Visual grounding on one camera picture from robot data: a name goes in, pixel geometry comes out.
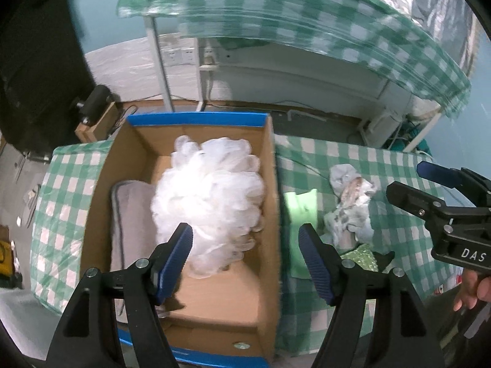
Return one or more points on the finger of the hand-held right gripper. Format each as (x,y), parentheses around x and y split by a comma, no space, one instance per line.
(412,199)
(437,172)

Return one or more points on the silver foil curtain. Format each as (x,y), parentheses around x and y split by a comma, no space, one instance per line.
(433,4)

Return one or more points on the black cylindrical device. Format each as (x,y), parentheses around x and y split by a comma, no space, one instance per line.
(94,101)

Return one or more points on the large black object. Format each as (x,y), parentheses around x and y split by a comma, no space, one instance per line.
(34,57)

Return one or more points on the cardboard box with blue rim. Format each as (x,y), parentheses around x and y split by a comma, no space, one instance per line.
(214,303)

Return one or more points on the teal bag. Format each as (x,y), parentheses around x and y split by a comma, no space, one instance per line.
(416,140)

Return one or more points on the person's right hand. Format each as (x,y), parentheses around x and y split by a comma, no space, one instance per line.
(470,285)

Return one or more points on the yellow box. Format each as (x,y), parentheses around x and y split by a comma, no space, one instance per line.
(7,255)

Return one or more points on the green checkered tablecloth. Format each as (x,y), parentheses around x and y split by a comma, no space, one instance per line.
(67,199)

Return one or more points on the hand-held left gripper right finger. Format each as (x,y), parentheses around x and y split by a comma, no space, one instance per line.
(312,255)

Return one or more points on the green sequin pouch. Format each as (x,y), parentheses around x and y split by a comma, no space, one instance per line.
(358,258)

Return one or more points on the white patterned cloth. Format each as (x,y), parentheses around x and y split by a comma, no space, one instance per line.
(351,214)

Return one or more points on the white mesh bath pouf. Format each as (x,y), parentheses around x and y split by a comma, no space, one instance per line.
(209,199)

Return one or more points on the light green cloth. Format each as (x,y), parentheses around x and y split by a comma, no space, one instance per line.
(301,209)

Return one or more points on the white wall socket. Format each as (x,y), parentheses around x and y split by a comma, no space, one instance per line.
(180,55)

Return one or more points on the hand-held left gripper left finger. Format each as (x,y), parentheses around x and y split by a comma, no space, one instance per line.
(177,255)

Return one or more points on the grey folded towel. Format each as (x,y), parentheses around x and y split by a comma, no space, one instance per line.
(132,218)

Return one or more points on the small wooden box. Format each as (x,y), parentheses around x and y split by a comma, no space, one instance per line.
(101,122)

